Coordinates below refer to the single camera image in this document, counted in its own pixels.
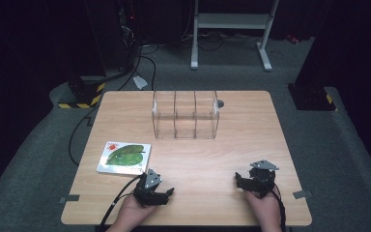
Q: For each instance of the green leaf picture book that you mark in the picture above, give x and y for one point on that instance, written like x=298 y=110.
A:
x=125 y=158

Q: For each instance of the clear acrylic divider rack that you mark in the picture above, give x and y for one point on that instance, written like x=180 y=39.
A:
x=185 y=116

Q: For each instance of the white metal stand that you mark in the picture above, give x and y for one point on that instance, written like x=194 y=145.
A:
x=232 y=21

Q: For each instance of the dark equipment rack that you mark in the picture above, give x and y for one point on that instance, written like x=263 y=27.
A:
x=112 y=32

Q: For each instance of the grey round table grommet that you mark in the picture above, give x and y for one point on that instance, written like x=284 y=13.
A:
x=221 y=103

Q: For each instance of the person's right hand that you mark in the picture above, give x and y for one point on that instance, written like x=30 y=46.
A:
x=264 y=208

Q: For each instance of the black base with hazard stripes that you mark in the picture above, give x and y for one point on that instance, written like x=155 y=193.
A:
x=314 y=98
x=83 y=93

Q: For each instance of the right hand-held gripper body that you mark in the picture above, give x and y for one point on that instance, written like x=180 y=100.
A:
x=263 y=177

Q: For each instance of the grey tape strip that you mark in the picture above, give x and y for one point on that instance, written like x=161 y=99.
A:
x=69 y=198
x=302 y=194

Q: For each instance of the small red object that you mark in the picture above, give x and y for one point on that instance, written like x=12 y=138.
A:
x=292 y=39

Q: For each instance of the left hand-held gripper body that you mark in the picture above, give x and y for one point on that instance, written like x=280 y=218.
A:
x=148 y=187

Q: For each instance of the person's left hand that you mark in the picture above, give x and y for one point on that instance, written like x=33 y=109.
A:
x=132 y=211

